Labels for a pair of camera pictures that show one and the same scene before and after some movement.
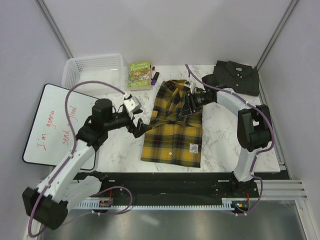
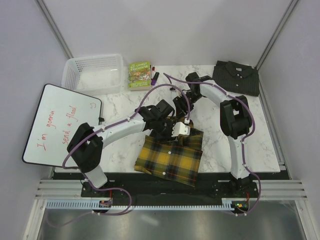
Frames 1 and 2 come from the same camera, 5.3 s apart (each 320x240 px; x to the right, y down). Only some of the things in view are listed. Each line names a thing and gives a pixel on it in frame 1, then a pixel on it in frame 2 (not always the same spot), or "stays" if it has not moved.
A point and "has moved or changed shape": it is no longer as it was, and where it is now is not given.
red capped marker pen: (153, 72) stays
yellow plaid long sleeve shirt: (172, 138) has moved or changed shape
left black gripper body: (132, 129) to (164, 130)
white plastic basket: (107, 69) stays
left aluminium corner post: (46, 13) stays
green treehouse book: (139, 76) stays
